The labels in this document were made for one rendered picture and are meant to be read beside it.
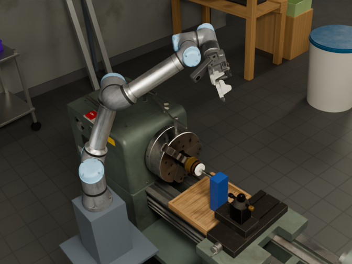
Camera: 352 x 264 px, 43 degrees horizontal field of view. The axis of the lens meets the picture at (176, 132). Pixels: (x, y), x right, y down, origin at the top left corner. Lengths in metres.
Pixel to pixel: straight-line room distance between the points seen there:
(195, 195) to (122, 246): 0.50
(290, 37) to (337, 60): 1.33
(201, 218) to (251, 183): 1.58
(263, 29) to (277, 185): 2.68
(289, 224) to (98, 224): 0.96
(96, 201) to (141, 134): 0.49
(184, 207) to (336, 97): 2.76
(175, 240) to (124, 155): 0.66
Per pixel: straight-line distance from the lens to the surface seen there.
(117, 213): 2.30
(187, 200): 2.56
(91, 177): 2.14
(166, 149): 2.42
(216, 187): 2.35
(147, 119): 2.56
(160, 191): 2.66
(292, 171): 4.16
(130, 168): 2.54
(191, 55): 1.85
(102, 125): 2.15
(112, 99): 1.94
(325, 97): 4.91
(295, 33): 5.90
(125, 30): 5.98
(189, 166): 2.45
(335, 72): 4.74
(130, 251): 2.53
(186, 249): 2.78
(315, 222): 3.73
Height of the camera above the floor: 2.67
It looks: 36 degrees down
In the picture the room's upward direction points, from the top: 4 degrees counter-clockwise
